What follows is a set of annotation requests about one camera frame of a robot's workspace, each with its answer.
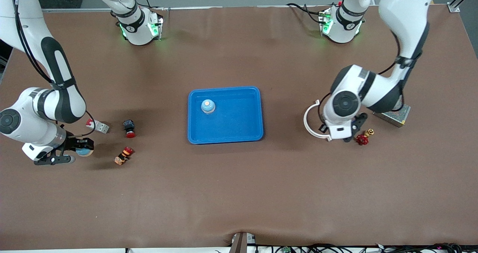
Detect black base cable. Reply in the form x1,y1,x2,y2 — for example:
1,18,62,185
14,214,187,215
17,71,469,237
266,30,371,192
287,2,322,25

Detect red handwheel brass valve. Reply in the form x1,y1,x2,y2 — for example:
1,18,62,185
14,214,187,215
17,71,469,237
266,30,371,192
355,129,375,146

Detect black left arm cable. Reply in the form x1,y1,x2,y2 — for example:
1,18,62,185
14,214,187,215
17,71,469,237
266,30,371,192
317,29,404,130

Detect red button black base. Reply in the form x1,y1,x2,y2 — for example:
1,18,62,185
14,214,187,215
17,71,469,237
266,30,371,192
123,119,137,138

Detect white circuit breaker red switch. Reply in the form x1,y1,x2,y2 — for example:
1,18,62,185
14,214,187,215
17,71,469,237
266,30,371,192
86,119,110,134

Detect red button orange white base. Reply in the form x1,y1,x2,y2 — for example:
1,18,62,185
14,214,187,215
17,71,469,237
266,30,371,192
114,146,134,166

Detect white curved plastic clamp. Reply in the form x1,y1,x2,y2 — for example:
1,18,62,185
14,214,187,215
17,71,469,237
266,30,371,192
303,100,330,140

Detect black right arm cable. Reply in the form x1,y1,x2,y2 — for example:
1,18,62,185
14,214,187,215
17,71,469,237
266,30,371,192
10,0,97,138

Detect metal mesh power supply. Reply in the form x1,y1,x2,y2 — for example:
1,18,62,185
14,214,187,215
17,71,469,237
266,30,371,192
373,104,412,128

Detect black cable bundle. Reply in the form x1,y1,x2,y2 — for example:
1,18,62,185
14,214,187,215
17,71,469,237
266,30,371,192
254,243,463,253

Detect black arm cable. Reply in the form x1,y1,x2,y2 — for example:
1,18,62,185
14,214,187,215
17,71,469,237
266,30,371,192
317,29,404,130
10,0,97,138

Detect blue plastic tray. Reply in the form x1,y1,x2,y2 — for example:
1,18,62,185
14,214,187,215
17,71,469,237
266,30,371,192
187,86,264,145

